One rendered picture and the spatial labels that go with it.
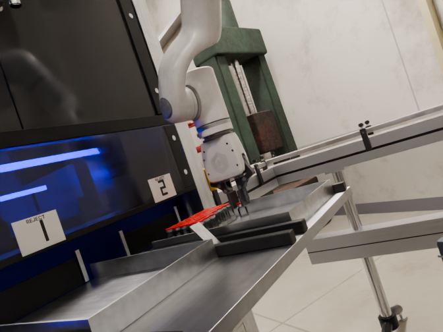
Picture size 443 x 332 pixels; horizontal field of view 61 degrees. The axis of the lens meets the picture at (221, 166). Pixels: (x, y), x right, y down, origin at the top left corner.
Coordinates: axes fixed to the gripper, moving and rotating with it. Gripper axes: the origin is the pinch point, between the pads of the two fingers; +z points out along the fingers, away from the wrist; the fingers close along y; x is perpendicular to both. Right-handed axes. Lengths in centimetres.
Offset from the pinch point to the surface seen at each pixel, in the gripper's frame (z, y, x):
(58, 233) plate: -6.7, -18.0, -34.7
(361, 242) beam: 44, -2, 88
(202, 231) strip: 1.7, 3.1, -20.7
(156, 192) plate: -7.6, -18.1, -6.5
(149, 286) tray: 3.2, 7.9, -41.0
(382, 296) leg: 70, -2, 90
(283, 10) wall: -147, -78, 344
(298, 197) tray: 4.9, 10.6, 8.9
